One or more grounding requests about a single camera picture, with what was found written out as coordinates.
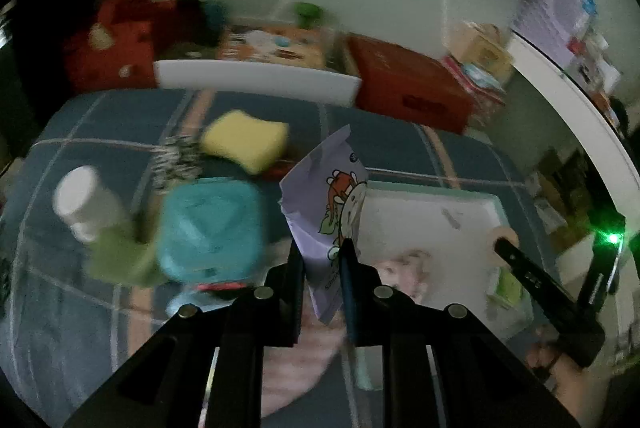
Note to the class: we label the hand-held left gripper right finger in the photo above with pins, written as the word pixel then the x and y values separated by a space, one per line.
pixel 349 278

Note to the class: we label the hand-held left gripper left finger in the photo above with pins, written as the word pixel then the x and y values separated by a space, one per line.
pixel 297 270

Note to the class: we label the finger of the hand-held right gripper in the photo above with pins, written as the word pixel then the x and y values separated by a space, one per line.
pixel 530 275

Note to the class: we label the green tissue pack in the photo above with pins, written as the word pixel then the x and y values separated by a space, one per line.
pixel 505 285

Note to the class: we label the purple printed packet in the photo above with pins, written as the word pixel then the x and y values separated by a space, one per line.
pixel 315 188

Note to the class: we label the clear storage bin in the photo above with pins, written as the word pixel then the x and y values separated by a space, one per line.
pixel 425 218

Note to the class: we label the green cloth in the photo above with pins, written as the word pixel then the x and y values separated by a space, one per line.
pixel 120 258

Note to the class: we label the person's right forearm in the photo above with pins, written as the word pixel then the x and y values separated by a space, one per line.
pixel 570 385

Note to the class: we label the person's right hand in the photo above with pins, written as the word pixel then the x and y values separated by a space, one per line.
pixel 540 358

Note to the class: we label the pink cloth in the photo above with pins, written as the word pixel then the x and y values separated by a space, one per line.
pixel 405 273

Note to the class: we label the red small toy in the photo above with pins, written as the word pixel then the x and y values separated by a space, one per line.
pixel 220 286

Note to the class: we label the yellow sponge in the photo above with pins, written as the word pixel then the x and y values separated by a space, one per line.
pixel 245 138

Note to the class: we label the zebra patterned pouch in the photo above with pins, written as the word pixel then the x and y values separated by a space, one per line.
pixel 172 158

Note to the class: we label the white ledge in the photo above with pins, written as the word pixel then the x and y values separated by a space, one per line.
pixel 565 93

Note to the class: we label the red cardboard box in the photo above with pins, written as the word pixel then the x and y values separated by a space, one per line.
pixel 400 83

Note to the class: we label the plaid blue blanket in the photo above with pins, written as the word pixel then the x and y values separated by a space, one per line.
pixel 100 358

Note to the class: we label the orange printed box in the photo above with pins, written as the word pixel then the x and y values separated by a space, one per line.
pixel 270 46

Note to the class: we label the white capped bottle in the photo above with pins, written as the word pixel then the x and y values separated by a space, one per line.
pixel 80 198

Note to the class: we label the teal container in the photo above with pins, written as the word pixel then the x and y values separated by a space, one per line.
pixel 215 16

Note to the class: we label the red gift bag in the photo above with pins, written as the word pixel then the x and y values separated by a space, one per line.
pixel 120 53

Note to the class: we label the wall poster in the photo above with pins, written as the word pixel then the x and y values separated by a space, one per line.
pixel 555 18

